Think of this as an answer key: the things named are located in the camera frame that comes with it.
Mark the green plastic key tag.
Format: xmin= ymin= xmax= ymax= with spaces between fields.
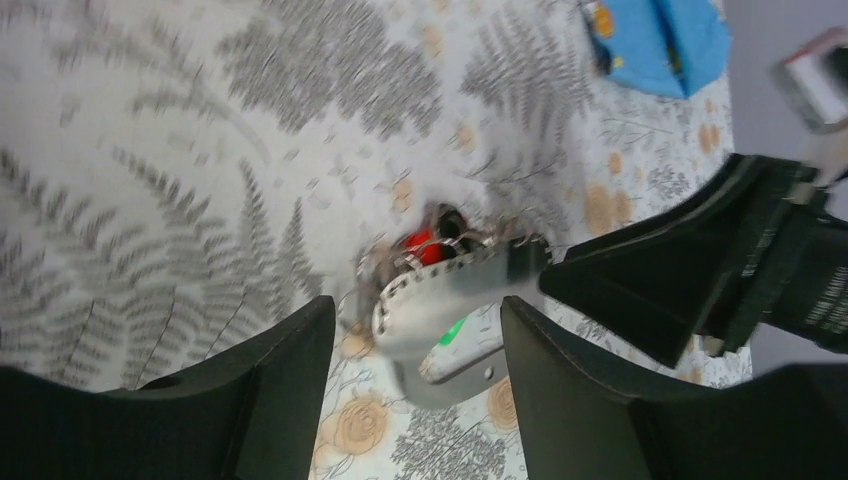
xmin=438 ymin=317 xmax=467 ymax=346

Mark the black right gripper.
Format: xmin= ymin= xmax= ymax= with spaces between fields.
xmin=539 ymin=154 xmax=847 ymax=368

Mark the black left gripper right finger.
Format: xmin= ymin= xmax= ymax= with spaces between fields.
xmin=501 ymin=296 xmax=847 ymax=479

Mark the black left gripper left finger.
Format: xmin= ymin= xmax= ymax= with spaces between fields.
xmin=1 ymin=296 xmax=336 ymax=479

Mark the blue printed child shirt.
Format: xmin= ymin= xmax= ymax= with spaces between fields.
xmin=580 ymin=0 xmax=732 ymax=99

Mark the red plastic key tag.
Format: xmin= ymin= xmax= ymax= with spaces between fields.
xmin=403 ymin=229 xmax=445 ymax=266

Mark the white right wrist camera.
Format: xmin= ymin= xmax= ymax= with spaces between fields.
xmin=771 ymin=26 xmax=847 ymax=135

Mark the small black key fob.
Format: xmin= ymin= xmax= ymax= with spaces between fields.
xmin=435 ymin=206 xmax=473 ymax=259

